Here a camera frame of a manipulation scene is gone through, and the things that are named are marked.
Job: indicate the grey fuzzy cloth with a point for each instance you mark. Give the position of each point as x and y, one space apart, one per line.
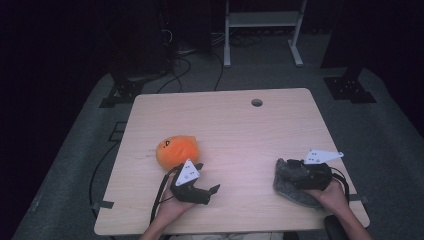
286 193

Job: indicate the black stand with bolted base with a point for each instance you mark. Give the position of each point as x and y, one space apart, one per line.
348 88

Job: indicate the grey tape strip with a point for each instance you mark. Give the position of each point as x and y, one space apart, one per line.
361 199
103 204

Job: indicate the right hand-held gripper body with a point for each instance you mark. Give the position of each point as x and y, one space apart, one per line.
315 176

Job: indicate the white metal stand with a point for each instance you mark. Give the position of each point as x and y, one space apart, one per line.
263 19

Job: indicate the person's left hand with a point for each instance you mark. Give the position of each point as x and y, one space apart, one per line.
173 206

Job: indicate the black chair seat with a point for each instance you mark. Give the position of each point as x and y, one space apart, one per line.
335 230

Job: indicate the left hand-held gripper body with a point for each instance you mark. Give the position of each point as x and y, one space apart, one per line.
190 195

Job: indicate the orange plush toy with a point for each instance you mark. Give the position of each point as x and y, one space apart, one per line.
178 151

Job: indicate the person's right hand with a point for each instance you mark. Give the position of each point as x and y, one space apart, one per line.
328 198

